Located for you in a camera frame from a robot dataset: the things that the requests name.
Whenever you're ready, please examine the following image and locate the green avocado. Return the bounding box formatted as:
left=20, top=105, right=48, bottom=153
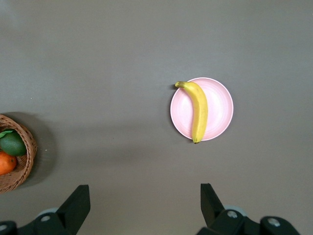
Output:
left=0, top=131, right=27, bottom=157

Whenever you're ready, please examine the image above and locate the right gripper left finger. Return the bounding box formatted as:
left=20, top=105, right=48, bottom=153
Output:
left=0, top=185, right=90, bottom=235

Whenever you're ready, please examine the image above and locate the brown wicker basket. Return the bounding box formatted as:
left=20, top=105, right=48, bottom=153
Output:
left=0, top=114, right=38, bottom=195

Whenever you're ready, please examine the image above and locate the orange fruit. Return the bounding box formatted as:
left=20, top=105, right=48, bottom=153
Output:
left=0, top=151, right=18, bottom=176

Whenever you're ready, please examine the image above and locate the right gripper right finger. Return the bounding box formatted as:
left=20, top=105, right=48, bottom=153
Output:
left=200, top=183, right=300, bottom=235

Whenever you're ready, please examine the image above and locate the yellow banana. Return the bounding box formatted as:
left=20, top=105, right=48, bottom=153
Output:
left=174, top=81, right=209, bottom=145

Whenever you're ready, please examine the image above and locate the pink plate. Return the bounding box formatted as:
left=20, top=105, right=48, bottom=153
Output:
left=170, top=77, right=234, bottom=141

